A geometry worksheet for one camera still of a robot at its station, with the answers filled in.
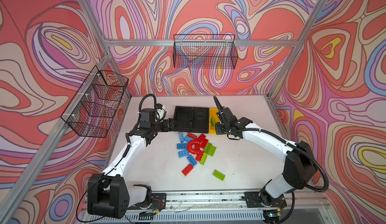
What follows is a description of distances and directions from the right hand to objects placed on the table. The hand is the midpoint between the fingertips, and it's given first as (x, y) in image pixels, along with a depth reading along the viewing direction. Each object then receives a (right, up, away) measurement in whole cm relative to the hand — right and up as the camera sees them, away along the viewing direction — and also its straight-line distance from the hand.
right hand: (221, 131), depth 87 cm
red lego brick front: (-19, -21, -4) cm, 29 cm away
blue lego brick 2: (-23, -10, +4) cm, 26 cm away
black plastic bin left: (-23, +8, +13) cm, 28 cm away
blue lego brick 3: (-22, -14, +1) cm, 26 cm away
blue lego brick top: (-24, -5, +8) cm, 26 cm away
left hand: (-28, +6, -3) cm, 29 cm away
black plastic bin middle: (-12, +5, +20) cm, 24 cm away
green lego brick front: (-2, -24, -5) cm, 24 cm away
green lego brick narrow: (-10, -15, -2) cm, 18 cm away
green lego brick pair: (-6, -12, +4) cm, 14 cm away
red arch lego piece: (-16, -10, +4) cm, 19 cm away
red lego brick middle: (-13, -14, 0) cm, 19 cm away
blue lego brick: (-17, -17, 0) cm, 24 cm away
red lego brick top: (-10, -7, +6) cm, 14 cm away
